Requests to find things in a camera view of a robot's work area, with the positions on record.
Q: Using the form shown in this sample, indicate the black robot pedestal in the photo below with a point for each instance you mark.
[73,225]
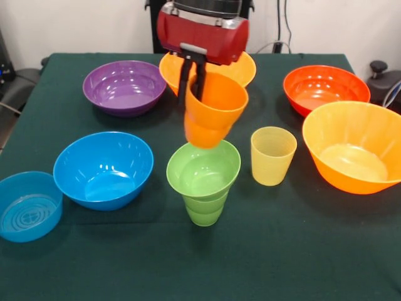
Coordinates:
[154,19]

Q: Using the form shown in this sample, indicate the purple plastic bowl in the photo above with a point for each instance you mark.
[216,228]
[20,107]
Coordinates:
[125,91]

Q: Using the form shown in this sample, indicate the black office chair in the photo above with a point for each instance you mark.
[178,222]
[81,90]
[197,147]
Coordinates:
[22,78]

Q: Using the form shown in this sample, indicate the green plastic cup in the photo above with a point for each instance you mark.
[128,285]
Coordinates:
[205,213]

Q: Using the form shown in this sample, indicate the black computer case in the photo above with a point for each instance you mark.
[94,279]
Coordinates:
[4,62]

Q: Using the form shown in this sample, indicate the dark green tablecloth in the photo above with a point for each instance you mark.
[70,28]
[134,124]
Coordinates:
[250,251]

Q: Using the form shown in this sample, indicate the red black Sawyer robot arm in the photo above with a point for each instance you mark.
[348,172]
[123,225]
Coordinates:
[206,6]

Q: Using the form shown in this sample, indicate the round blue plastic bowl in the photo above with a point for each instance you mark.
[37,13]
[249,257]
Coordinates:
[103,175]

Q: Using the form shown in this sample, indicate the red plastic bowl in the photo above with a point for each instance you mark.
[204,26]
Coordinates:
[326,87]

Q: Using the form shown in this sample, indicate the black chair with knob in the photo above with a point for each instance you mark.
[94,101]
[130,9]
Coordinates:
[385,81]

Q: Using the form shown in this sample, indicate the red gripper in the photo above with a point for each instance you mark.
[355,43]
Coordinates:
[203,37]

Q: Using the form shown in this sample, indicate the shallow translucent blue bowl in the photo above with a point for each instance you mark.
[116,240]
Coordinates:
[28,213]

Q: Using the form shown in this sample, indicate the orange plastic cup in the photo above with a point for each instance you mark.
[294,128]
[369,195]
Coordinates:
[216,119]

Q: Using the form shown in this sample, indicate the yellow plastic cup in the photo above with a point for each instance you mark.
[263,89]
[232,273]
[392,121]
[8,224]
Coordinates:
[272,169]

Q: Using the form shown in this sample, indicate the large orange plastic bowl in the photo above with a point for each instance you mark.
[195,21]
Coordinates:
[351,156]
[170,72]

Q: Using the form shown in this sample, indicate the green plastic bowl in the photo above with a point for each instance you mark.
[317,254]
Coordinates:
[200,172]

